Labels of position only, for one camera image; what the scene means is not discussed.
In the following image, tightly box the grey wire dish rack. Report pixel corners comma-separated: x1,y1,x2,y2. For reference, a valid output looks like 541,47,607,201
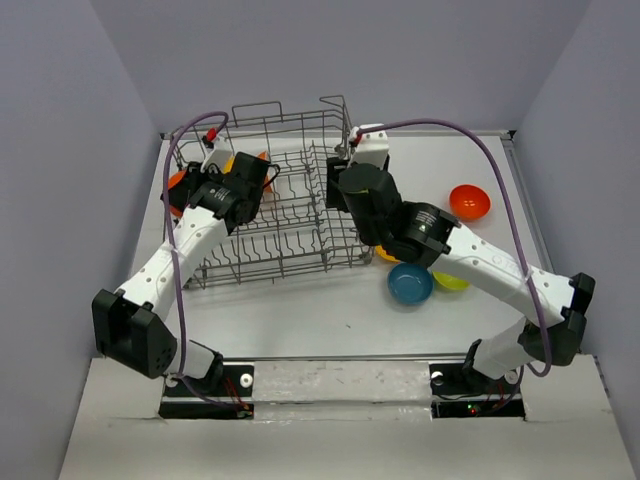
186,95,373,288

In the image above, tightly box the blue bowl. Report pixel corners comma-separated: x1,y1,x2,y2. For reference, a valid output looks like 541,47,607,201
387,263,434,306

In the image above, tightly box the orange-red bowl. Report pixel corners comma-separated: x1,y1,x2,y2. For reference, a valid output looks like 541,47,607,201
167,170,189,218
449,184,492,222

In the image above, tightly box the yellow bowl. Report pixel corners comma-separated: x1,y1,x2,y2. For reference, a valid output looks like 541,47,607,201
222,156,235,174
375,245,399,263

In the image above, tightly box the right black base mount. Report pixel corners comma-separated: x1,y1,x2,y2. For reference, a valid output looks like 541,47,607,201
429,362,526,419

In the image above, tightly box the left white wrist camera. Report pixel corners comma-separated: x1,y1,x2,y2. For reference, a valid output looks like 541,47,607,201
201,136,234,173

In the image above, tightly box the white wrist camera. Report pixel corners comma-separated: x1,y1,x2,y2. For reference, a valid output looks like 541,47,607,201
348,124,389,170
201,136,234,173

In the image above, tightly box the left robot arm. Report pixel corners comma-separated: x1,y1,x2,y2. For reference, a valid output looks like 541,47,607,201
91,152,280,395

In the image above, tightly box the round white bowl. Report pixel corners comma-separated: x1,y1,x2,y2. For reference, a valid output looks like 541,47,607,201
258,151,276,195

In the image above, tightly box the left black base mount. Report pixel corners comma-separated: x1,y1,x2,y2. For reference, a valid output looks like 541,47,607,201
158,362,255,420

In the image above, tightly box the lime green bowl lower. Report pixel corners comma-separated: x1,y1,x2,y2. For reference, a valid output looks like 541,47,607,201
432,271,470,292

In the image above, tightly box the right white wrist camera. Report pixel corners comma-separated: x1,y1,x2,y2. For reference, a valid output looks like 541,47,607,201
348,124,389,170

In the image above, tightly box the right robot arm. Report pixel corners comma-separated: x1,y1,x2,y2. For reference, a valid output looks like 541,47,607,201
326,158,595,392

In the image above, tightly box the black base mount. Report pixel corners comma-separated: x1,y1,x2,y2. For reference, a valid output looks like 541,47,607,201
158,362,255,420
429,362,526,419

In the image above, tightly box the metal rail at front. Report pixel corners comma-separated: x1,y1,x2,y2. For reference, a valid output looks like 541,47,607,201
224,353,466,363

